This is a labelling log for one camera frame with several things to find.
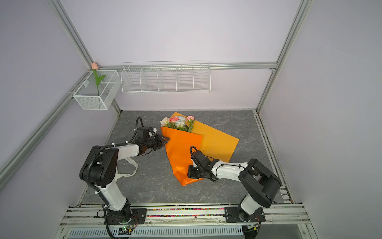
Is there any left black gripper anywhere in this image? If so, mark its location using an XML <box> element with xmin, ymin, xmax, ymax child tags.
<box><xmin>145</xmin><ymin>133</ymin><xmax>170</xmax><ymax>151</ymax></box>

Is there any orange wrapping paper sheet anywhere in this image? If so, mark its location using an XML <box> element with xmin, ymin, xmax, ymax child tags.
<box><xmin>161</xmin><ymin>112</ymin><xmax>239</xmax><ymax>186</ymax></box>

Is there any cream rose fake flower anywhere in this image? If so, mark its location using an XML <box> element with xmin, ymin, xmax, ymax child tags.
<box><xmin>160</xmin><ymin>117</ymin><xmax>170</xmax><ymax>127</ymax></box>

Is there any dark pink rose fake flower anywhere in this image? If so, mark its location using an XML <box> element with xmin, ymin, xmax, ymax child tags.
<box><xmin>168</xmin><ymin>117</ymin><xmax>180</xmax><ymax>128</ymax></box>

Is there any white rose fake flower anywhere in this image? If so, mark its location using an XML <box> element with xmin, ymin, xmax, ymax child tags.
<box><xmin>175</xmin><ymin>116</ymin><xmax>188</xmax><ymax>131</ymax></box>

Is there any light pink rose fake flower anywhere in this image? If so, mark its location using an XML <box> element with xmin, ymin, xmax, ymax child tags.
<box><xmin>186</xmin><ymin>116</ymin><xmax>195</xmax><ymax>132</ymax></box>

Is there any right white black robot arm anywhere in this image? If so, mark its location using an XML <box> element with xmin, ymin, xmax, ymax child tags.
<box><xmin>187</xmin><ymin>159</ymin><xmax>282</xmax><ymax>223</ymax></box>

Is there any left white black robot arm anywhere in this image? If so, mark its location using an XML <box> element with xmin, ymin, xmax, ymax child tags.
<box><xmin>79</xmin><ymin>134</ymin><xmax>170</xmax><ymax>225</ymax></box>

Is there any pink tulip fake flower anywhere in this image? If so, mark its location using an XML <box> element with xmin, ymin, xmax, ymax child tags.
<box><xmin>91</xmin><ymin>62</ymin><xmax>106</xmax><ymax>96</ymax></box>

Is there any white ribbon strip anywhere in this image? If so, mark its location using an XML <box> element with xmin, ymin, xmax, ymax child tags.
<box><xmin>115</xmin><ymin>157</ymin><xmax>139</xmax><ymax>181</ymax></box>

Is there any white mesh corner basket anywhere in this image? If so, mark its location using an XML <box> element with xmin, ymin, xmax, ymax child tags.
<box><xmin>73</xmin><ymin>70</ymin><xmax>121</xmax><ymax>110</ymax></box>

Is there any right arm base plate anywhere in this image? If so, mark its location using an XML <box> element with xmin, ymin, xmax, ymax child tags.
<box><xmin>224</xmin><ymin>206</ymin><xmax>266</xmax><ymax>223</ymax></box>

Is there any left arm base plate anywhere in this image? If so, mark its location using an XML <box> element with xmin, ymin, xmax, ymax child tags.
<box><xmin>105</xmin><ymin>208</ymin><xmax>147</xmax><ymax>225</ymax></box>

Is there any white wire wall basket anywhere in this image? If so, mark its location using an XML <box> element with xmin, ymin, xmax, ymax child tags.
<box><xmin>121</xmin><ymin>61</ymin><xmax>211</xmax><ymax>94</ymax></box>

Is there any aluminium front rail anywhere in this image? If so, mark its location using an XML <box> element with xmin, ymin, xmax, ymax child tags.
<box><xmin>59</xmin><ymin>204</ymin><xmax>311</xmax><ymax>228</ymax></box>

